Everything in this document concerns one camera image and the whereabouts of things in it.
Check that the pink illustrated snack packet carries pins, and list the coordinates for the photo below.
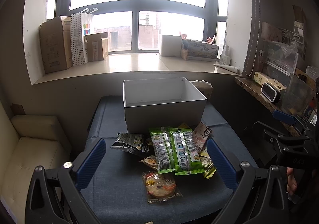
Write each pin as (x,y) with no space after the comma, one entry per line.
(200,135)

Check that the white bottle on sill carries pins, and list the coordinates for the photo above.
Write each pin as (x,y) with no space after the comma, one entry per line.
(225,59)

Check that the cream leather sofa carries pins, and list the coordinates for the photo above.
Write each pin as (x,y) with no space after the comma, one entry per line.
(27,141)

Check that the long printed box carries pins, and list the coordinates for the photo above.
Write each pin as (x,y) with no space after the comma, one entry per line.
(196,50)

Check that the tissue box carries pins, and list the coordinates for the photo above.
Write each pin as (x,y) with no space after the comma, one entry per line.
(204,87)

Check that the clear plastic storage bin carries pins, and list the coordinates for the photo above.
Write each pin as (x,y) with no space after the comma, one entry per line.
(282,55)

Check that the small open cardboard box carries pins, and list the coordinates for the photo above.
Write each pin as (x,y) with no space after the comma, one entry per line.
(96,46)

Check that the yellow donut print pouch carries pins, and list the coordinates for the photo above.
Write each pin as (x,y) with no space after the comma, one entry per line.
(185,127)

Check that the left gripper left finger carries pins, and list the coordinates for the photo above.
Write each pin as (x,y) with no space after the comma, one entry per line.
(54,195)

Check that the white open storage box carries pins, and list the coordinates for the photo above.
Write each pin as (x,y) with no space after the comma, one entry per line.
(166,102)

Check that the white dotted paper bag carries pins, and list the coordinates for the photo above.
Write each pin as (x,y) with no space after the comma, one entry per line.
(80,26)

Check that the person's right hand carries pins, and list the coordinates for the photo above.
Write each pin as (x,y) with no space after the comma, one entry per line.
(291,183)

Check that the white alarm clock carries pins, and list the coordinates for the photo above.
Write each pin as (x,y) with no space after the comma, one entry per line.
(270,93)

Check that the black snack bag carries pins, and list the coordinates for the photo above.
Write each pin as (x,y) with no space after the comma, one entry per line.
(132,143)

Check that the yellow chips bag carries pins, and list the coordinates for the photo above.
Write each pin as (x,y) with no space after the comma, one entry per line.
(207,163)

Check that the white box on sill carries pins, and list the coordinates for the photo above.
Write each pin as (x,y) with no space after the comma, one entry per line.
(170,46)

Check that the wooden side shelf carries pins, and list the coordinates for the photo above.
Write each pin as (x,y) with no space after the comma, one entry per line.
(257,107)

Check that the small orange snack packet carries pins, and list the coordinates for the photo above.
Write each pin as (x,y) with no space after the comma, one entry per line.
(151,162)

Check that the tall brown cardboard box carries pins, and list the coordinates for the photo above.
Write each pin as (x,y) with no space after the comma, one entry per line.
(55,44)

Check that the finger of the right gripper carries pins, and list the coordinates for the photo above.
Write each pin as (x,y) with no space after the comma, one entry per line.
(283,117)

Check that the rolled white paper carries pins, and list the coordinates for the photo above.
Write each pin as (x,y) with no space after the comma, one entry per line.
(229,68)

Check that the clear round pastry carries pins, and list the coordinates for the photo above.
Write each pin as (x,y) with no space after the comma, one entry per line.
(160,187)

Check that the green snack multipack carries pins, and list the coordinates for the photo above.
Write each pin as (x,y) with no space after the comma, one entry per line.
(175,151)

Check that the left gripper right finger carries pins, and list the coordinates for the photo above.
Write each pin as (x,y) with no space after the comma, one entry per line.
(257,193)

